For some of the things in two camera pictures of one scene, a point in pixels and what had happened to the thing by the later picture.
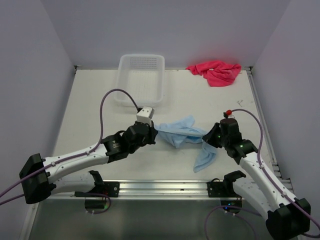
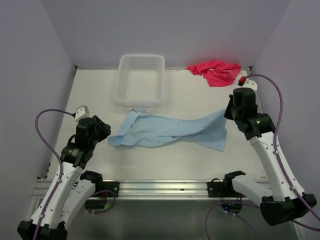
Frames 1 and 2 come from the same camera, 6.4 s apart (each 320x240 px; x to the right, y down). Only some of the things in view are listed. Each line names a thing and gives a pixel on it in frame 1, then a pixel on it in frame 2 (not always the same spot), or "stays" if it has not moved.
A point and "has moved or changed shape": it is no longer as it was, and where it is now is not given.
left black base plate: (111, 188) stays
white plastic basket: (142, 77) stays
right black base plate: (221, 189) stays
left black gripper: (152, 131) to (104, 128)
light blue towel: (180, 132) has moved or changed shape
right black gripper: (209, 137) to (227, 114)
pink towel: (217, 73) stays
